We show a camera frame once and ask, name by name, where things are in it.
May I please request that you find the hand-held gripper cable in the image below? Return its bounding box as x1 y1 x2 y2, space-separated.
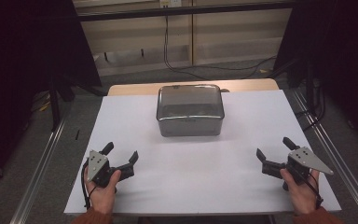
80 160 95 209
302 172 324 209

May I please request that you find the clear plastic box with lid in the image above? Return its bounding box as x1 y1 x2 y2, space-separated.
156 83 226 138

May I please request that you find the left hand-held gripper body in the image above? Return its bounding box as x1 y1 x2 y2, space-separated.
83 149 136 189

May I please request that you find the black curtain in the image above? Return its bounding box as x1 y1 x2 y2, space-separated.
0 0 103 190
273 0 358 152

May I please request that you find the wooden upright post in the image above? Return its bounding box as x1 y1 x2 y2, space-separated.
190 0 197 66

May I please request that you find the metal floor rail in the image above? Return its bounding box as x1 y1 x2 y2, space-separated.
10 115 70 224
292 90 358 224

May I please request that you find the black horizontal bar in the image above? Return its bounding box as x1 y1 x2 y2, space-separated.
77 1 293 22

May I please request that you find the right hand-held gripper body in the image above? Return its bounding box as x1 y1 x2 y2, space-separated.
261 147 335 191

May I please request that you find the white sheet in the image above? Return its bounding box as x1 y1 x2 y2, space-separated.
63 89 342 217

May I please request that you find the black wall cable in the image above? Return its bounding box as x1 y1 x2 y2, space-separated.
162 15 278 80

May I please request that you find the black stand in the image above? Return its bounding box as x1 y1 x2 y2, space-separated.
267 59 325 132
48 74 106 133

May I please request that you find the left hand-held gripper cable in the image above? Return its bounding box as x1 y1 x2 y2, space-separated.
80 160 95 209

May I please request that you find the person's right hand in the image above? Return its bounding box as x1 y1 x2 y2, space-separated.
279 167 321 216

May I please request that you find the white power strip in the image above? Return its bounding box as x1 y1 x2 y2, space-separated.
159 0 183 8

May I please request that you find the person's left hand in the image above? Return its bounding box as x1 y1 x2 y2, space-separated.
84 167 122 216

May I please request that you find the right hand-held gripper cable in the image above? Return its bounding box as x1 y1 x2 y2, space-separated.
302 172 324 209

